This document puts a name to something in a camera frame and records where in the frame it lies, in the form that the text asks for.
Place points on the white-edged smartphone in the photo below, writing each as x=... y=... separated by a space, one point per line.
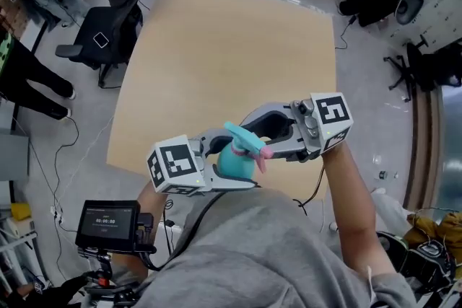
x=101 y=40

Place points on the white power strip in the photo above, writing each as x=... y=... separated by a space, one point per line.
x=56 y=214

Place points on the black timer monitor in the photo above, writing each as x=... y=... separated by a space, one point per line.
x=106 y=225

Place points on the yellow bin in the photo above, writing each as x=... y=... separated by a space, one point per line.
x=21 y=211

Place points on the mustard yellow jacket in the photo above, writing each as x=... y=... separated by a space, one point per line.
x=444 y=234

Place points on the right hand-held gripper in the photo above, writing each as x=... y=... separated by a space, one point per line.
x=332 y=112

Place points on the person's left forearm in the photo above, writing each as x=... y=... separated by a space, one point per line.
x=151 y=202

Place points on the black equipment backpack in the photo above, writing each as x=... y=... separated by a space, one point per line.
x=426 y=263

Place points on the person's grey shirt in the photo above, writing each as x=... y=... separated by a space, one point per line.
x=252 y=263

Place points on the grey board panel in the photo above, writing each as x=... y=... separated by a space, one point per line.
x=12 y=155

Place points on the black swivel chair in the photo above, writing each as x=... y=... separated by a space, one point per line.
x=418 y=65

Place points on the black office chair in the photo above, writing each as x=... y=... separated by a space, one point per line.
x=90 y=21

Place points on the clear plastic tube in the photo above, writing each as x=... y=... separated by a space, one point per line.
x=383 y=175

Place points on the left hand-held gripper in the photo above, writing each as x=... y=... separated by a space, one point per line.
x=177 y=162

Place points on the person's right forearm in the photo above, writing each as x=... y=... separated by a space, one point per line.
x=350 y=209

